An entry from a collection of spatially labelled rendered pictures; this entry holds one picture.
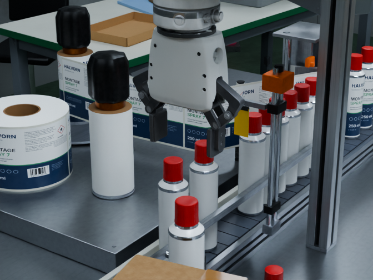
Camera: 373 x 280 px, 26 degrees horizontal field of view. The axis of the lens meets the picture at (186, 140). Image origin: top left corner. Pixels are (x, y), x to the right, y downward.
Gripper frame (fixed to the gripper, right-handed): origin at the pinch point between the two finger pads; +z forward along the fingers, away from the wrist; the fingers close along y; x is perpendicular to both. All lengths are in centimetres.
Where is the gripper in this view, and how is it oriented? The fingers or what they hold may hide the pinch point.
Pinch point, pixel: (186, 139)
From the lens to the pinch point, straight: 107.9
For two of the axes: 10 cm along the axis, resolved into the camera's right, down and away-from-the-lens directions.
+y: -8.2, -2.2, 5.3
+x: -5.7, 3.1, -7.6
